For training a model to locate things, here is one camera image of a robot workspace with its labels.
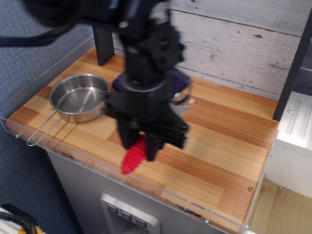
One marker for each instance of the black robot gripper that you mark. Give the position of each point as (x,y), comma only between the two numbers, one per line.
(133,117)

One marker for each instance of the red handled metal fork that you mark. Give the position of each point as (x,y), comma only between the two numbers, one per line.
(179,105)

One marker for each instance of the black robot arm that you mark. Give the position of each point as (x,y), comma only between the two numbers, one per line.
(152,50)

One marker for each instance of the stainless steel pot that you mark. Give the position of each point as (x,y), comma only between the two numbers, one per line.
(78,99)

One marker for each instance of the purple folded towel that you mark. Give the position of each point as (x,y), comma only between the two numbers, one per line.
(179,84)

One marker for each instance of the grey toy fridge cabinet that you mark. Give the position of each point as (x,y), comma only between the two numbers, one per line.
(92,185)

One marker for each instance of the silver dispenser button panel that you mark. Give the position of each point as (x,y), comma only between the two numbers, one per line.
(123,218)

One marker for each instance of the clear acrylic edge guard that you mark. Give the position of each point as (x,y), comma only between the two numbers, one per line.
(214,178)

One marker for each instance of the yellow black object corner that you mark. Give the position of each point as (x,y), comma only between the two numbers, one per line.
(15,221)

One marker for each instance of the white toy sink unit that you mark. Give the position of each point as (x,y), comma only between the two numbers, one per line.
(290,160)

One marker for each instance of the black right vertical post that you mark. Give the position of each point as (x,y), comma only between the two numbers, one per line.
(294,70)

